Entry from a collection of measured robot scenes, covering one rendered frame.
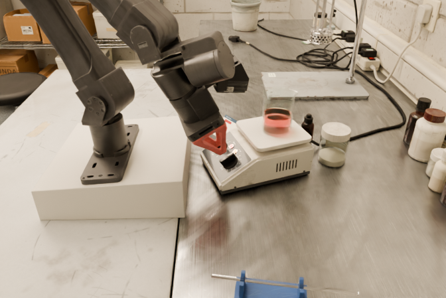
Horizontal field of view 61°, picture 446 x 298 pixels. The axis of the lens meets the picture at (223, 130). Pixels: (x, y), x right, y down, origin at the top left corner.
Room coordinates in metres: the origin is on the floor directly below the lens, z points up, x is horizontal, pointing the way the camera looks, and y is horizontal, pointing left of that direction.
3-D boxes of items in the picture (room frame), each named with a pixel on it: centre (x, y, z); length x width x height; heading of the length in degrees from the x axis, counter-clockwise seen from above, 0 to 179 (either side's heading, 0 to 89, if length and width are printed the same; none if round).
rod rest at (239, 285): (0.35, -0.07, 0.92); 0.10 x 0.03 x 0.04; 82
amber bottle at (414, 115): (0.77, -0.45, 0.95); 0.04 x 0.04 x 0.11
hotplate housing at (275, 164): (0.67, -0.08, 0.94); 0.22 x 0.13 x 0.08; 110
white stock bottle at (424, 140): (0.71, -0.44, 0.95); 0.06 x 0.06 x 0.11
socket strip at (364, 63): (1.43, -0.50, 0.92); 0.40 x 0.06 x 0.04; 2
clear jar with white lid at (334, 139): (0.69, -0.24, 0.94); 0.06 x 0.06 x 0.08
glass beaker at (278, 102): (0.68, -0.11, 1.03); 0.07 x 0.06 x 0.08; 99
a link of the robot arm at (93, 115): (0.62, 0.21, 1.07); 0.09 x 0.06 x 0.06; 162
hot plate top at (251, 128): (0.68, -0.10, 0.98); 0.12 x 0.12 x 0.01; 20
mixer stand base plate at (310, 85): (1.11, -0.28, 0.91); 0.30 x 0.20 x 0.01; 92
